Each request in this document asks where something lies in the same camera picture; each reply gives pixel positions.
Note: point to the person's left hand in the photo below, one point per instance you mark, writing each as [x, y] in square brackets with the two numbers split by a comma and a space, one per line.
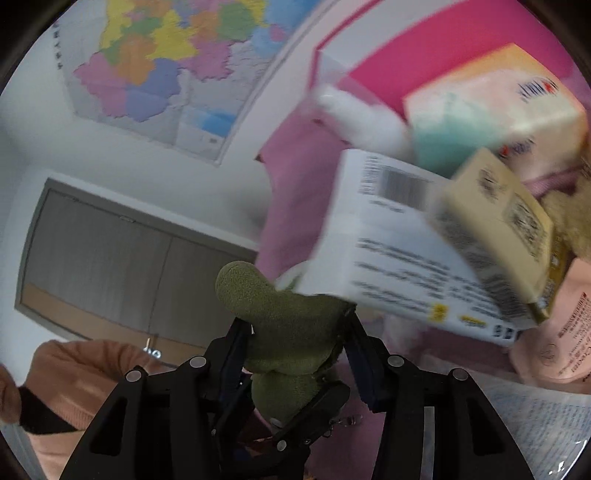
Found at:
[8, 397]

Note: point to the pastel tissue pack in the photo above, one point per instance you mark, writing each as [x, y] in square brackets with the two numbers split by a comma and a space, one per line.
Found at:
[489, 106]

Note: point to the beige tissue pack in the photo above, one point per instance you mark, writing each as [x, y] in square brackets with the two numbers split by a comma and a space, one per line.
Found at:
[503, 221]

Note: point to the colourful wall map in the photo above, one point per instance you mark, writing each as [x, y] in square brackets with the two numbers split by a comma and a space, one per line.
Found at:
[175, 60]

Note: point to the pink bed sheet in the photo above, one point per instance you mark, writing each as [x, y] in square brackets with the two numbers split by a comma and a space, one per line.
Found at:
[295, 184]

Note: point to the pink storage box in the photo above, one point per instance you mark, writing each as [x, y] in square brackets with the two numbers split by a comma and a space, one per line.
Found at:
[438, 50]

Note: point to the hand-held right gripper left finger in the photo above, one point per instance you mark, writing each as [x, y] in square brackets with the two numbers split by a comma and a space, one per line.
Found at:
[233, 364]

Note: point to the white barcode box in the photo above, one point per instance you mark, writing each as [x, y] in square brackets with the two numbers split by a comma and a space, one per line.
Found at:
[383, 240]

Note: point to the green plush toy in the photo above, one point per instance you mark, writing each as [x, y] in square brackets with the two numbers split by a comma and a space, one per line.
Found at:
[286, 332]

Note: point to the beige plush bear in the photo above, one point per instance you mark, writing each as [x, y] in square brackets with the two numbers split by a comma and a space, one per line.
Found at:
[572, 217]

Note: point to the light pink packet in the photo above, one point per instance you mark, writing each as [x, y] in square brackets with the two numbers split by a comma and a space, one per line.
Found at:
[563, 327]

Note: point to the printed paper sheet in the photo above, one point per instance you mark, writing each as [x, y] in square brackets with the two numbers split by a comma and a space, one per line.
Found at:
[531, 424]

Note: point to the grey wooden cabinet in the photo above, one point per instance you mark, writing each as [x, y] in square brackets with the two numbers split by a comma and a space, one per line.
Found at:
[115, 267]

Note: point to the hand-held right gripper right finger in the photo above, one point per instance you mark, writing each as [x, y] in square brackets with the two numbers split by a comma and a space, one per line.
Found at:
[369, 378]

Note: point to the white fluffy plush toy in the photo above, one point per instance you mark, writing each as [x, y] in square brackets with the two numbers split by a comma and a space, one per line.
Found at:
[364, 120]

